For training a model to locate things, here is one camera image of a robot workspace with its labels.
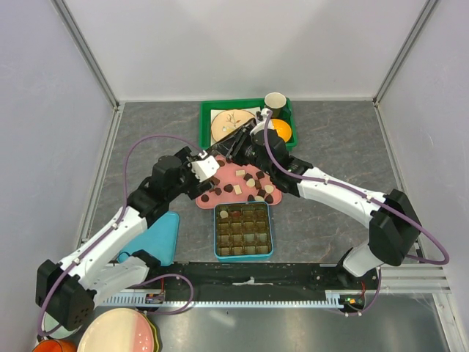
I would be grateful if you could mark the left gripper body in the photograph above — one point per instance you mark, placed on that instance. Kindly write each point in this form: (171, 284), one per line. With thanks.
(188, 182)

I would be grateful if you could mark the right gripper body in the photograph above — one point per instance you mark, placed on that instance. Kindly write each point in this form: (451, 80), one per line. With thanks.
(247, 155)

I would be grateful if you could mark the metal tongs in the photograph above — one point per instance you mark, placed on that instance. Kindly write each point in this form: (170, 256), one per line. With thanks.
(231, 143)

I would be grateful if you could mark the pink chocolate tray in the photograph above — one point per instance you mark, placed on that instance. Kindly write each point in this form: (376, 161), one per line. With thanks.
(234, 183)

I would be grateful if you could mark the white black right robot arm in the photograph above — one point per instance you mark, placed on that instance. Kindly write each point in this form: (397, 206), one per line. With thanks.
(390, 218)

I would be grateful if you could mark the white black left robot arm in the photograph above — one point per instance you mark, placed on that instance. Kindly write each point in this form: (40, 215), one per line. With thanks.
(69, 291)

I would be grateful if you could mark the brown plastic chocolate insert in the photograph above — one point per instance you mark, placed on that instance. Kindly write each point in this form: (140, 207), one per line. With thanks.
(243, 229)

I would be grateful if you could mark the blue chocolate tin box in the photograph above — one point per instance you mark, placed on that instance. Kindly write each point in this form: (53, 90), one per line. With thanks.
(243, 231)

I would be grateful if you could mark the yellow bowl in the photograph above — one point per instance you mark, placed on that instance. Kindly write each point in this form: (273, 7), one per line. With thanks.
(283, 129)

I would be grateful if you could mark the decorated ceramic plate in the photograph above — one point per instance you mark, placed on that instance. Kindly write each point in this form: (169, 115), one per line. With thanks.
(223, 122)

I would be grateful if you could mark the green mug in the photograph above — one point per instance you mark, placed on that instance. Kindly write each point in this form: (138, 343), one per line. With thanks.
(277, 103)

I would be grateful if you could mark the blue tin lid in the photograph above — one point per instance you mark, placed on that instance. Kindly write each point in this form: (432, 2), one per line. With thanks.
(159, 240)

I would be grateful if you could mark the green plastic crate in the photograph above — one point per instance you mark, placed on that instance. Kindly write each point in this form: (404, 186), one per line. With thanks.
(210, 108)

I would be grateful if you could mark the pink white plate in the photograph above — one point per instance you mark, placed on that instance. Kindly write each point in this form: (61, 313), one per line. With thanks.
(119, 329)

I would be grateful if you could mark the pale green bowl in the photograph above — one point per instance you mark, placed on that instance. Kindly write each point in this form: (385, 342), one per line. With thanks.
(59, 332)

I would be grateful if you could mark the orange red mug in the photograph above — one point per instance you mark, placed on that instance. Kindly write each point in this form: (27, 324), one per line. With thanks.
(55, 346)

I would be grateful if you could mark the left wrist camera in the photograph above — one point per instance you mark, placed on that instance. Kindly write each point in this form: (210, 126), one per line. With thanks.
(204, 167)

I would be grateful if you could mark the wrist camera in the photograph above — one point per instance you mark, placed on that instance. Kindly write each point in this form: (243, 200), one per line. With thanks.
(263, 120)
(204, 167)

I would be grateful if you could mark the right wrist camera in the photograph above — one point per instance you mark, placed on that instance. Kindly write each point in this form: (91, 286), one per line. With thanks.
(263, 120)

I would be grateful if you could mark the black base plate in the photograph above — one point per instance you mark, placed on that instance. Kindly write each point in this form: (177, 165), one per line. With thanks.
(313, 276)

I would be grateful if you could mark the slotted cable duct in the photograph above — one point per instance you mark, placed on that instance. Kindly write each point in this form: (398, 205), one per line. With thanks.
(134, 298)

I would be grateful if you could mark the aluminium frame rail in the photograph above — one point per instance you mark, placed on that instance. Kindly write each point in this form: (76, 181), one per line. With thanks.
(79, 39)

